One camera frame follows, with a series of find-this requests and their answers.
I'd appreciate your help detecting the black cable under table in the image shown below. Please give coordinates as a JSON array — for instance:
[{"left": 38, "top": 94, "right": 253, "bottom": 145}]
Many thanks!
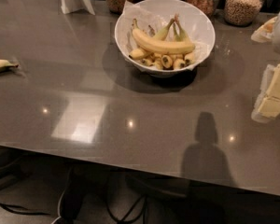
[{"left": 104, "top": 171, "right": 147, "bottom": 224}]

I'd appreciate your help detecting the glass jar of chickpeas right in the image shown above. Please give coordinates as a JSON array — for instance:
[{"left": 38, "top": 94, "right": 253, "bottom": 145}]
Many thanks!
[{"left": 224, "top": 0, "right": 264, "bottom": 26}]

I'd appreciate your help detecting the large yellow banana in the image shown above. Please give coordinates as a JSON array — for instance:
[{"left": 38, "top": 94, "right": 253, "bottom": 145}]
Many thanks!
[{"left": 132, "top": 19, "right": 195, "bottom": 54}]

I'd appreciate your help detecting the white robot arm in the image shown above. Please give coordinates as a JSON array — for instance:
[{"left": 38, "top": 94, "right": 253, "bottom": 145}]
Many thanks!
[{"left": 251, "top": 12, "right": 280, "bottom": 123}]

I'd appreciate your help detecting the bunch of small bananas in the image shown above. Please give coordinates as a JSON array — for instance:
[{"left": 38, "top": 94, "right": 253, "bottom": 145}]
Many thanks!
[{"left": 129, "top": 15, "right": 194, "bottom": 70}]

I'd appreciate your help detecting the white paper bowl liner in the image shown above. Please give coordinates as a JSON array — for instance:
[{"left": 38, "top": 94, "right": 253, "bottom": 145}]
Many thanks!
[{"left": 115, "top": 0, "right": 216, "bottom": 77}]

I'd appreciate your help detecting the plate with food right edge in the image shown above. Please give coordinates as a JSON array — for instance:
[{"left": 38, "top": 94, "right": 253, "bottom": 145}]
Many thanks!
[{"left": 251, "top": 17, "right": 277, "bottom": 43}]

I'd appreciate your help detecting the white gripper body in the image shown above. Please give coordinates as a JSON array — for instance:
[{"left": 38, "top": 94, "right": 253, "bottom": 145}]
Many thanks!
[{"left": 251, "top": 64, "right": 276, "bottom": 123}]

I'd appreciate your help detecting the white bowl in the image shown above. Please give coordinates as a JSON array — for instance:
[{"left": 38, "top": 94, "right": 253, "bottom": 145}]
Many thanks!
[{"left": 115, "top": 0, "right": 216, "bottom": 77}]

